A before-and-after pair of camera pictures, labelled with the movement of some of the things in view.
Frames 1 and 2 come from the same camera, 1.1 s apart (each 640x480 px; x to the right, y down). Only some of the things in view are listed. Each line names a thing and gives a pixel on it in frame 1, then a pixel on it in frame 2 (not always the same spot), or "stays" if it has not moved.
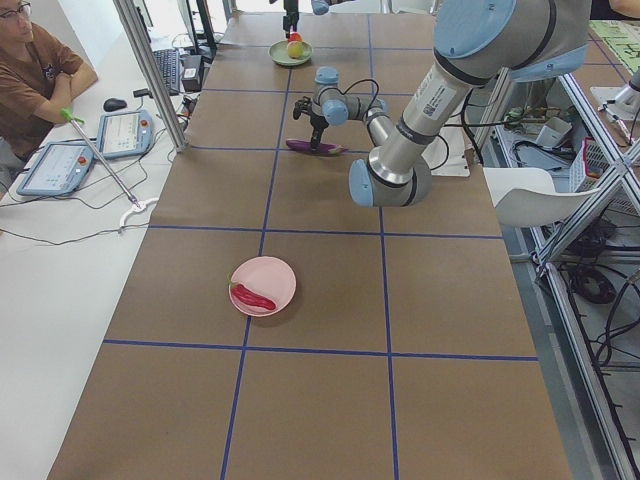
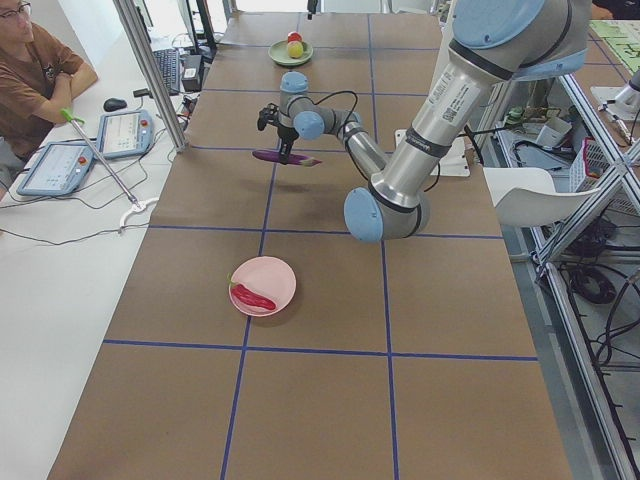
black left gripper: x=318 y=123 to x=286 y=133
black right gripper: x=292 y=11 to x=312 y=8
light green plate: x=278 y=52 stays
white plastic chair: x=527 y=196 stays
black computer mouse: x=114 y=104 stays
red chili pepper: x=246 y=295 stays
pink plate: x=270 y=278 stays
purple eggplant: x=306 y=146 to x=275 y=156
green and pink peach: x=295 y=49 stays
